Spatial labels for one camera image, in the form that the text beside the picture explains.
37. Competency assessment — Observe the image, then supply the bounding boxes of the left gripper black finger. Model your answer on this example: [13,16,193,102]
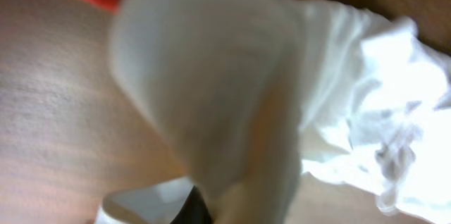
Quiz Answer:
[171,187,213,224]

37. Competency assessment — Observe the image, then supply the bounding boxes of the white t-shirt with robot print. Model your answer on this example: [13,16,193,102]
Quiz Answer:
[97,0,450,223]

